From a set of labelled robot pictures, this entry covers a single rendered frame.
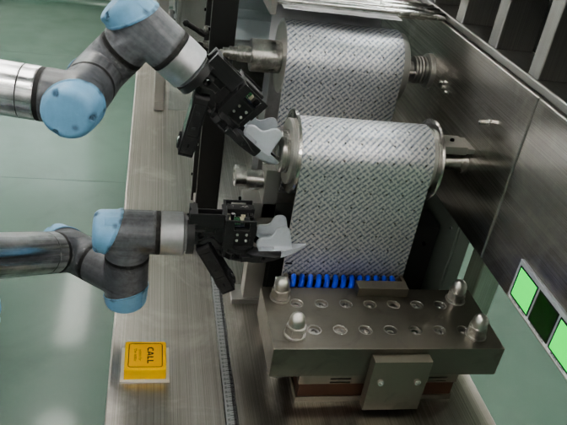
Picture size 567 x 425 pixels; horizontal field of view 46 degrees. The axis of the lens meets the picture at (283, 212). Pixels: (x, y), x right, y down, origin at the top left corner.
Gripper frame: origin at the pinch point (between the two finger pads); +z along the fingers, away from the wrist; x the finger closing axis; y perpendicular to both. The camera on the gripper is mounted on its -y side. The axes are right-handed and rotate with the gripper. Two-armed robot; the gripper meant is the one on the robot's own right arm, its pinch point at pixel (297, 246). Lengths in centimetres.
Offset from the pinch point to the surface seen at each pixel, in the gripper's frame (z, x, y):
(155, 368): -24.2, -13.1, -16.6
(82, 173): -60, 224, -109
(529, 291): 29.4, -25.2, 10.4
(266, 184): -5.9, 7.0, 8.6
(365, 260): 13.4, -0.3, -2.5
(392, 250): 18.1, -0.3, -0.1
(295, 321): -3.0, -17.5, -2.4
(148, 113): -27, 100, -19
